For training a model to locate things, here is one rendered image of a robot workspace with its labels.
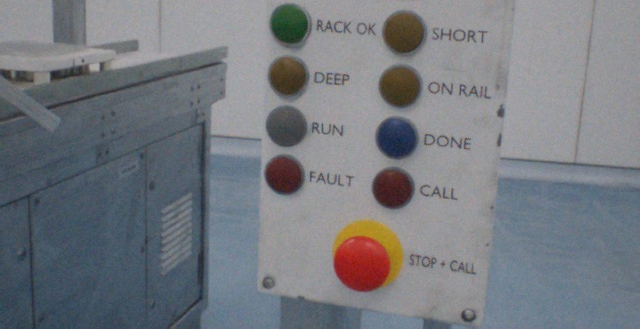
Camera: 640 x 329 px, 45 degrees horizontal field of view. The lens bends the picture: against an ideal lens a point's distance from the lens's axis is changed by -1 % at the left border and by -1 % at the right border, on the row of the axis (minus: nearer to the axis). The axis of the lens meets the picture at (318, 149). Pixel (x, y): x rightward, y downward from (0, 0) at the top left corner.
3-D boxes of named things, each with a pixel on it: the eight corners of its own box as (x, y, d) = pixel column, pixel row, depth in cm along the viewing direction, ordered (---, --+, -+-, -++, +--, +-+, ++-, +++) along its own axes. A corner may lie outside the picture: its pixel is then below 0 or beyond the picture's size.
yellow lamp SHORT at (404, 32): (422, 55, 51) (425, 13, 51) (381, 52, 52) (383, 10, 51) (423, 54, 52) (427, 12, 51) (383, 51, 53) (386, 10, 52)
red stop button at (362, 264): (385, 300, 53) (389, 245, 52) (329, 291, 54) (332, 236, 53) (397, 276, 58) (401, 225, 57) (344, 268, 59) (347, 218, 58)
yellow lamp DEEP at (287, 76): (303, 98, 54) (305, 58, 54) (266, 94, 55) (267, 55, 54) (307, 96, 55) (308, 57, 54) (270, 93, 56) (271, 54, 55)
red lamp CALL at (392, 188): (409, 211, 54) (412, 173, 53) (370, 206, 55) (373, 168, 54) (411, 208, 55) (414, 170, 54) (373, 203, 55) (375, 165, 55)
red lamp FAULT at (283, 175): (299, 197, 56) (301, 160, 55) (263, 192, 57) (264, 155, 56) (302, 194, 57) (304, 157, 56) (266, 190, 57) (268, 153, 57)
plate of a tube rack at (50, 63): (44, 73, 137) (43, 61, 137) (-69, 62, 144) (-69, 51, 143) (116, 59, 160) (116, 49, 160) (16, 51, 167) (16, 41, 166)
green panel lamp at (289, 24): (306, 46, 53) (307, 5, 53) (268, 43, 54) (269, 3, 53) (309, 45, 54) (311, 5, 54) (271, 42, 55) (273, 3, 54)
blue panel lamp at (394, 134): (413, 161, 53) (416, 121, 52) (374, 156, 54) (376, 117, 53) (415, 158, 54) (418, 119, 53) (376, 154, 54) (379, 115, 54)
